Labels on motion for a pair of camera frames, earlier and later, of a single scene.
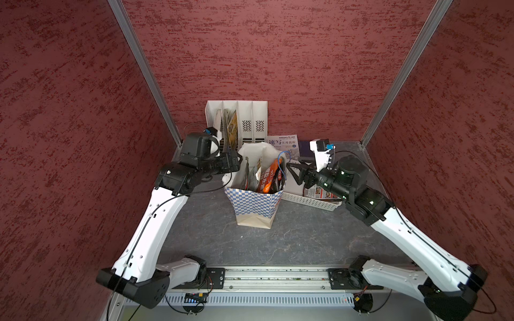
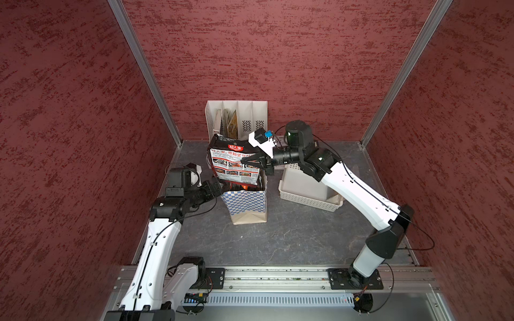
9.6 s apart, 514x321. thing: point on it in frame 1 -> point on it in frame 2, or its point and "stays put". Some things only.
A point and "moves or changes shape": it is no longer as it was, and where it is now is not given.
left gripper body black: (220, 165) -> (205, 192)
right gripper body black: (325, 177) -> (270, 163)
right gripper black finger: (299, 181) -> (260, 165)
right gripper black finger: (301, 166) -> (256, 157)
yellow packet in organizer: (233, 132) stays put
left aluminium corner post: (146, 65) stays put
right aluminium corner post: (438, 11) stays put
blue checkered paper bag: (255, 186) moves or changes shape
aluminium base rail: (273, 293) stays put
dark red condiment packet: (318, 192) -> (225, 153)
